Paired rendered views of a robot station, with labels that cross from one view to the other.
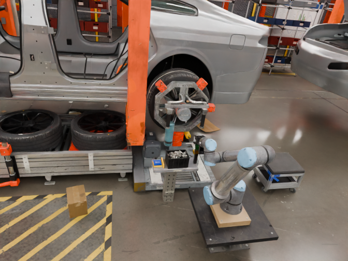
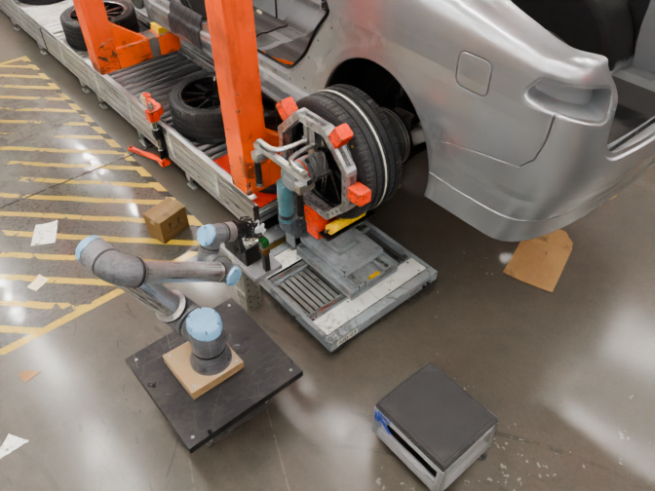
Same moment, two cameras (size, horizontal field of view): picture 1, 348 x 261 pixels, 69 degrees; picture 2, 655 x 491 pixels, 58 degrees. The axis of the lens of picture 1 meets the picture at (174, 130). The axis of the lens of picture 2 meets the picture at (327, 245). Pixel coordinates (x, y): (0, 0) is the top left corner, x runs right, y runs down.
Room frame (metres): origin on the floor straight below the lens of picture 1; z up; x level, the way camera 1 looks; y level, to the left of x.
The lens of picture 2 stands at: (1.40, -2.27, 2.57)
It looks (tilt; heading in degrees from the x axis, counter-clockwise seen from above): 43 degrees down; 65
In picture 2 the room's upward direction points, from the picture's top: 1 degrees counter-clockwise
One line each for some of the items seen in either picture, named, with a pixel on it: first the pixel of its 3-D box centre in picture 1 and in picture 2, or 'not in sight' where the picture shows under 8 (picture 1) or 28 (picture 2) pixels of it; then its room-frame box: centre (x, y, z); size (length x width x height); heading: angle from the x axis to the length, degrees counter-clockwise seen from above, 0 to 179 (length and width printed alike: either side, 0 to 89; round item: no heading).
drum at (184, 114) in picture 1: (182, 110); (304, 170); (2.31, -0.06, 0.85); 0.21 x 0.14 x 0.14; 14
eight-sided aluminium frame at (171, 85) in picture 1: (180, 107); (316, 166); (2.38, -0.04, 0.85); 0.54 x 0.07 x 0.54; 104
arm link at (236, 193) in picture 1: (234, 189); (204, 330); (1.59, -0.55, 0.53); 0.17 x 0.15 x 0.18; 113
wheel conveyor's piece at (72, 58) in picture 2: not in sight; (110, 48); (1.82, 3.38, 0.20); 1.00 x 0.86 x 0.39; 104
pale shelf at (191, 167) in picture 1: (174, 164); (245, 251); (1.95, -0.05, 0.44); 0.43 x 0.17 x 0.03; 104
